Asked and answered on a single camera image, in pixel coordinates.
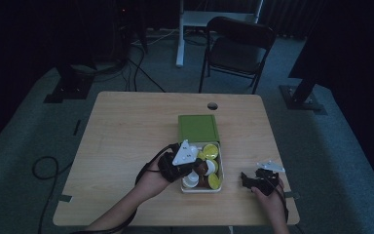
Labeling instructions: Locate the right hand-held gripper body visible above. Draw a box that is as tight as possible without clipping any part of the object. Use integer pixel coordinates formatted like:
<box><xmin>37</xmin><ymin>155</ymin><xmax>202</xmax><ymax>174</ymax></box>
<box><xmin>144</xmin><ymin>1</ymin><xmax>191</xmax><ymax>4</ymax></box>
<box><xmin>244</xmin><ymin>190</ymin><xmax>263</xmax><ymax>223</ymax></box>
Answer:
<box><xmin>253</xmin><ymin>158</ymin><xmax>286</xmax><ymax>197</ymax></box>

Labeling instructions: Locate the black folding chair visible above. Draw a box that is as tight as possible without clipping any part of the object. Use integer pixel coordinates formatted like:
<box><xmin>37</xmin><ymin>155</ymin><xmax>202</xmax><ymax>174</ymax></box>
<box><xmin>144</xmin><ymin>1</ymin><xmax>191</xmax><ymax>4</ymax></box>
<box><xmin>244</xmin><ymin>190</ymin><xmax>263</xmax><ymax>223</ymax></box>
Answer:
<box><xmin>198</xmin><ymin>16</ymin><xmax>278</xmax><ymax>96</ymax></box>

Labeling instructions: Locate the white floor cable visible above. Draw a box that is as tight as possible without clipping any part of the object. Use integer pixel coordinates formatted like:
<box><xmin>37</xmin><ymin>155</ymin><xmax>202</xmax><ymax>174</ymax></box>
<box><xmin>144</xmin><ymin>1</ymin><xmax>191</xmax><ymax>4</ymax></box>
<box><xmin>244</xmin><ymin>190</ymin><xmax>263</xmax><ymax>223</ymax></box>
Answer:
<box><xmin>131</xmin><ymin>27</ymin><xmax>180</xmax><ymax>47</ymax></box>

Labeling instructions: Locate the white desk frame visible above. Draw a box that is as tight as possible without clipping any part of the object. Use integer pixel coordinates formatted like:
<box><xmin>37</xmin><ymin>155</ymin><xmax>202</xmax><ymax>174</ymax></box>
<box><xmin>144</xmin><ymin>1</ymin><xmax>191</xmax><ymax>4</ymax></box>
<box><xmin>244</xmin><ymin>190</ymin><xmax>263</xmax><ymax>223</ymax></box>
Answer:
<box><xmin>175</xmin><ymin>0</ymin><xmax>265</xmax><ymax>68</ymax></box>

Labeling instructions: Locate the black stand base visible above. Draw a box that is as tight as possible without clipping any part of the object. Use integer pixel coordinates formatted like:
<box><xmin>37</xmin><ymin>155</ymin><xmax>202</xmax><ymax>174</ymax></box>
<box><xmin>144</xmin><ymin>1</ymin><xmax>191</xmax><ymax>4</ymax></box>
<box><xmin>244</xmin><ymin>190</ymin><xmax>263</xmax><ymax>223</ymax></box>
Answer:
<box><xmin>43</xmin><ymin>62</ymin><xmax>95</xmax><ymax>104</ymax></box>
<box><xmin>279</xmin><ymin>72</ymin><xmax>327</xmax><ymax>115</ymax></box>

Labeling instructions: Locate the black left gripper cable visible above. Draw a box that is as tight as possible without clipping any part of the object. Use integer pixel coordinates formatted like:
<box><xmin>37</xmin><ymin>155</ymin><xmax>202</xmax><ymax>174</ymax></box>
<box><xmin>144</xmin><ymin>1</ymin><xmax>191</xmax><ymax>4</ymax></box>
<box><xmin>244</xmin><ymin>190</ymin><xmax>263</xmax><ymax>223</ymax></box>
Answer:
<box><xmin>69</xmin><ymin>142</ymin><xmax>181</xmax><ymax>234</ymax></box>

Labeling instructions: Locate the small black floor strip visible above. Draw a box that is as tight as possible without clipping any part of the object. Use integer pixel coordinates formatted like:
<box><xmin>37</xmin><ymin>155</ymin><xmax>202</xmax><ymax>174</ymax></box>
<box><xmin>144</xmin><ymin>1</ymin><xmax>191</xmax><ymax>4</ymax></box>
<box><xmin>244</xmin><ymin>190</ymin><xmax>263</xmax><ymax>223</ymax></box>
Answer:
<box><xmin>72</xmin><ymin>119</ymin><xmax>82</xmax><ymax>137</ymax></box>

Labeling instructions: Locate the black floor cables bundle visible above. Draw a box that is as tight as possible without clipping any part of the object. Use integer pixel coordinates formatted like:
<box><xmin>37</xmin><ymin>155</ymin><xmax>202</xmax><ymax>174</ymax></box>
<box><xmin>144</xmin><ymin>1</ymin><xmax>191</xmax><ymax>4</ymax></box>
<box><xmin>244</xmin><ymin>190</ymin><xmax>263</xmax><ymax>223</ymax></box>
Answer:
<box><xmin>93</xmin><ymin>40</ymin><xmax>168</xmax><ymax>94</ymax></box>

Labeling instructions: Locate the person's left hand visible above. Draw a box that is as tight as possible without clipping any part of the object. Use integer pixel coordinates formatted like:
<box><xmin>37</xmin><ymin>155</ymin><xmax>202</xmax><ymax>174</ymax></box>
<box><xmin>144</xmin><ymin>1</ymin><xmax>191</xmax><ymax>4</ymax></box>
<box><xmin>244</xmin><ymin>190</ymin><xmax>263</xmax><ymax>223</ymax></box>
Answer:
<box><xmin>134</xmin><ymin>158</ymin><xmax>173</xmax><ymax>200</ymax></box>

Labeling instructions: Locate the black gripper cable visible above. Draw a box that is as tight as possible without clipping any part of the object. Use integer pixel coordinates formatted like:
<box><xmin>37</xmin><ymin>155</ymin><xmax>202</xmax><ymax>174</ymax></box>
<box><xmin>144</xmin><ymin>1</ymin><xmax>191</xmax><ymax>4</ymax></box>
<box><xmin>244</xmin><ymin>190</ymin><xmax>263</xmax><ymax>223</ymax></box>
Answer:
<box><xmin>261</xmin><ymin>167</ymin><xmax>290</xmax><ymax>223</ymax></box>
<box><xmin>69</xmin><ymin>142</ymin><xmax>181</xmax><ymax>234</ymax></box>

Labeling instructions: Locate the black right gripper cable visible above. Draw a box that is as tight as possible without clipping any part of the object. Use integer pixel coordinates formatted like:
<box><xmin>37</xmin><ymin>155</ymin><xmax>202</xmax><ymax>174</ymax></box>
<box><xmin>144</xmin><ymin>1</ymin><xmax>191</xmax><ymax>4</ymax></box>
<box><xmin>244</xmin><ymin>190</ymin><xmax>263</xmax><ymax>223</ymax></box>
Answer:
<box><xmin>261</xmin><ymin>167</ymin><xmax>290</xmax><ymax>223</ymax></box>

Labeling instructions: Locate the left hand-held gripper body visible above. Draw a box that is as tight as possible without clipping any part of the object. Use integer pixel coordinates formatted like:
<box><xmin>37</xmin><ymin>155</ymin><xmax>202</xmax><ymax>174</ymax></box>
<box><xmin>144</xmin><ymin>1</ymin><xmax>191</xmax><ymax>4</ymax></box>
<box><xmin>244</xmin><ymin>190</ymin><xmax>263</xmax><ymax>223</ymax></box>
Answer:
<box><xmin>157</xmin><ymin>138</ymin><xmax>204</xmax><ymax>184</ymax></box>

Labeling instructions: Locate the black floor cable loop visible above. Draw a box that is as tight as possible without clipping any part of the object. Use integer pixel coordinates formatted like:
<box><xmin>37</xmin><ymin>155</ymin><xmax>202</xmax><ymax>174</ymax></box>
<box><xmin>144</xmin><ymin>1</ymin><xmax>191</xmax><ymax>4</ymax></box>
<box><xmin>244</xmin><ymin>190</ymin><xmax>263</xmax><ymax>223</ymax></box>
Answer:
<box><xmin>31</xmin><ymin>155</ymin><xmax>74</xmax><ymax>234</ymax></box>

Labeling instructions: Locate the white drawer tray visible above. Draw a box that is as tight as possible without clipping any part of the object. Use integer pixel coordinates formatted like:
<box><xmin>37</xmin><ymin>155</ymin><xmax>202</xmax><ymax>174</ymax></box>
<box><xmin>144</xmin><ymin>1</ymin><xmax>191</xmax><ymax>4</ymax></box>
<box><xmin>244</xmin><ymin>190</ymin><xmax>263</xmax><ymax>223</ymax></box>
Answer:
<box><xmin>179</xmin><ymin>140</ymin><xmax>225</xmax><ymax>194</ymax></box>

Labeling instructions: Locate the person's right hand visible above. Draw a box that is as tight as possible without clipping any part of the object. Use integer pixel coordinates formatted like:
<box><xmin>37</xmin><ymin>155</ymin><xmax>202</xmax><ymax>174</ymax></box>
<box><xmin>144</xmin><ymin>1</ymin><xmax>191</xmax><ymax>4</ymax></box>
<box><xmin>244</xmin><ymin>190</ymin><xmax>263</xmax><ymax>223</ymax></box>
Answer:
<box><xmin>250</xmin><ymin>177</ymin><xmax>287</xmax><ymax>214</ymax></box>

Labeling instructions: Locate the brown coffee capsule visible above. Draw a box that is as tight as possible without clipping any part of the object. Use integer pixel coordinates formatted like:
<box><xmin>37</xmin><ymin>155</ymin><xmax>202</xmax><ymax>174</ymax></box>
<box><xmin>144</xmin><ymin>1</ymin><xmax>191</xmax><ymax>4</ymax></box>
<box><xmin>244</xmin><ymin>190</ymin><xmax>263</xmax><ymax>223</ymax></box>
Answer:
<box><xmin>196</xmin><ymin>159</ymin><xmax>217</xmax><ymax>177</ymax></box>

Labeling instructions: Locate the pile of assorted capsules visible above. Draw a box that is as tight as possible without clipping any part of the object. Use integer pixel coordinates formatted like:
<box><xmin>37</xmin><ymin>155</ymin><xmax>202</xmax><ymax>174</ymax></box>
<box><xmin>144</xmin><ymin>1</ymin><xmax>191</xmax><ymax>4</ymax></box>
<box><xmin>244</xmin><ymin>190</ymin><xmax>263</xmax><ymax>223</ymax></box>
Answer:
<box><xmin>181</xmin><ymin>142</ymin><xmax>223</xmax><ymax>191</ymax></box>

